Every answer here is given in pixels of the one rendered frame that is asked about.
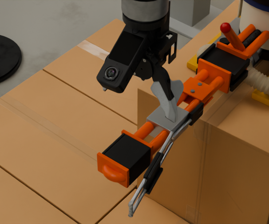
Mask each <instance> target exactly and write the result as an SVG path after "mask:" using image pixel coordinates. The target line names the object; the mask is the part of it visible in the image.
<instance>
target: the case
mask: <svg viewBox="0 0 269 224"><path fill-rule="evenodd" d="M238 6H239V0H235V1H234V2H233V3H232V4H231V5H230V6H228V7H227V8H226V9H225V10H224V11H223V12H222V13H220V14H219V15H218V16H217V17H216V18H215V19H214V20H213V21H211V22H210V23H209V24H208V25H207V26H206V27H205V28H204V29H202V30H201V31H200V32H199V33H198V34H197V35H196V36H195V37H194V38H193V39H192V40H190V41H189V42H188V43H187V44H186V45H185V46H184V47H183V48H181V49H180V50H179V51H178V52H177V53H176V58H175V59H174V60H173V61H172V62H171V63H170V64H168V61H167V62H166V63H165V64H164V65H163V66H162V67H164V68H165V69H166V70H167V72H168V74H169V77H170V79H171V80H172V81H174V80H181V81H182V83H185V82H186V81H187V80H188V79H189V78H190V77H193V78H194V77H195V76H196V71H194V70H192V69H189V68H187V62H188V61H189V60H190V59H191V58H192V57H193V56H194V55H195V54H196V53H197V51H198V50H199V49H200V47H202V46H203V45H206V44H207V43H209V42H210V41H211V40H212V39H213V38H214V37H215V36H216V35H217V34H218V33H219V32H220V31H221V30H220V26H221V24H222V23H224V22H227V23H230V22H231V21H232V20H234V19H235V18H236V17H237V13H238ZM255 69H256V70H258V72H261V73H263V74H264V75H266V76H268V75H269V62H268V61H266V60H263V61H262V62H261V63H260V64H259V65H258V66H257V67H256V68H255ZM153 82H154V81H153V79H152V77H151V78H150V79H147V80H146V81H145V82H144V83H142V84H141V85H140V86H139V87H138V105H137V130H139V129H140V128H141V127H142V126H143V125H144V124H145V123H146V118H147V117H148V116H149V115H150V114H151V113H152V112H153V111H154V110H155V109H157V108H158V107H159V106H160V102H159V100H158V98H157V97H156V96H155V95H154V94H153V92H152V91H151V89H150V88H151V86H152V84H153ZM255 89H256V88H255ZM255 89H254V88H253V87H251V86H250V85H248V84H247V83H245V82H244V81H242V82H241V83H240V84H239V85H238V87H237V88H236V89H235V90H234V91H233V92H231V91H230V88H229V92H228V93H227V94H226V93H224V92H222V91H220V90H217V91H216V92H215V93H214V94H213V95H212V96H213V99H212V100H211V101H210V102H209V103H208V104H207V105H206V106H205V107H204V109H203V115H202V116H201V117H200V118H199V119H198V120H197V121H196V122H195V123H194V124H193V125H192V126H190V125H188V128H187V129H186V130H185V131H184V132H183V133H182V134H181V135H180V136H179V137H178V138H177V139H176V140H175V141H174V142H173V143H174V144H173V145H172V147H171V149H170V151H169V152H168V154H167V156H166V158H165V159H164V161H163V163H162V165H161V168H163V172H162V173H161V175H160V177H159V179H158V180H157V182H156V184H155V186H154V187H153V189H152V191H151V193H150V194H149V195H148V194H147V193H145V195H146V196H147V197H149V198H151V199H153V200H154V201H156V202H158V203H159V204H161V205H163V206H165V207H166V208H168V209H170V210H171V211H173V212H175V213H177V214H178V215H180V216H182V217H184V218H185V219H187V220H189V221H190V222H192V223H194V224H269V106H268V105H265V104H263V103H261V102H259V101H257V100H255V99H253V98H252V93H253V92H254V90H255Z"/></svg>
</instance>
